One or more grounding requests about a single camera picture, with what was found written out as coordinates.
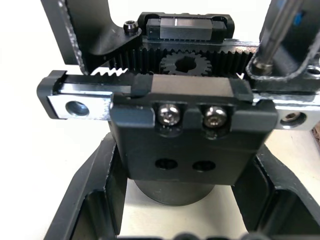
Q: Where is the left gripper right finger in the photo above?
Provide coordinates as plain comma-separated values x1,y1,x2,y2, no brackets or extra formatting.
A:
232,143,320,240

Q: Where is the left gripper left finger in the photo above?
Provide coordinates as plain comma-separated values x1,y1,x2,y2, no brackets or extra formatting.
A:
43,133,129,240

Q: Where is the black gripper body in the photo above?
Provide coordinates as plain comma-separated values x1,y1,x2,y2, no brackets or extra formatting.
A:
37,11,320,207

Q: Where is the black finger piece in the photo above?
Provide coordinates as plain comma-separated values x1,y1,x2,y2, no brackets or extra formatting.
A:
246,24,320,87

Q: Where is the black hex socket screw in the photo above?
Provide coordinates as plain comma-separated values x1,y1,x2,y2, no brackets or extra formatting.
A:
252,58,273,75

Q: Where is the black mounted finger bracket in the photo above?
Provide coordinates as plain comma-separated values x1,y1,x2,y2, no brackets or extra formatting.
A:
39,0,143,76

